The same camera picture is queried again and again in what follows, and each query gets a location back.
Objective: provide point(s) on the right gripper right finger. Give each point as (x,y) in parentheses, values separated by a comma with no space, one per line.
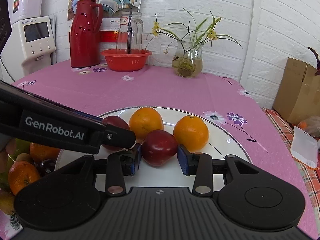
(200,165)

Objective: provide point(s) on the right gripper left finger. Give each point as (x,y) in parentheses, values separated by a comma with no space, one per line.
(119,165)

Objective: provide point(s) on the tangerine with stem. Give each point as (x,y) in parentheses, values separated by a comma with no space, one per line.
(40,153)

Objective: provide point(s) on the brown kiwi fruit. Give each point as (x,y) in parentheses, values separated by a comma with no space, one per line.
(25,157)

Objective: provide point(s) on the large red apple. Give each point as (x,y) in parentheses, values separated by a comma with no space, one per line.
(158,147)

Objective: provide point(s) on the large smooth orange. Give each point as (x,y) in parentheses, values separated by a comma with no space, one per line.
(144,121)

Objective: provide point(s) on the dark plum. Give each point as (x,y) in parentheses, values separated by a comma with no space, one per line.
(46,167)

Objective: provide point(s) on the small tangerine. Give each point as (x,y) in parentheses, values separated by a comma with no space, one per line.
(21,174)

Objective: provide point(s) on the white porcelain plate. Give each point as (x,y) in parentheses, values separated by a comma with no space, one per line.
(164,171)

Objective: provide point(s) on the white water dispenser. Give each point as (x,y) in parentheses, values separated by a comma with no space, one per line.
(28,49)

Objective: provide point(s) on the pink floral tablecloth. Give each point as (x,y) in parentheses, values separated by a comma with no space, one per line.
(99,90)

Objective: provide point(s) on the red thermos jug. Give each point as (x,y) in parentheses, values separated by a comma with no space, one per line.
(84,35)

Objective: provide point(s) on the red plastic basket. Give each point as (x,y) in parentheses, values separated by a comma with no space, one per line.
(120,61)

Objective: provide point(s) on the glass vase with plant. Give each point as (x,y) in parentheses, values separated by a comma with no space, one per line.
(190,38)

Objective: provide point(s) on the white plastic pouch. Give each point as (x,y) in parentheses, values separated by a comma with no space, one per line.
(304,148)

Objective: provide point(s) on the brown cardboard box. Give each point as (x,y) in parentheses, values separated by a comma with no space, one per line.
(298,95)

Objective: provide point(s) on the clear plastic bag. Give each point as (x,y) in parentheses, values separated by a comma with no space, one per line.
(311,126)

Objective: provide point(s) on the clear glass pitcher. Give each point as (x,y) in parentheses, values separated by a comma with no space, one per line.
(130,33)

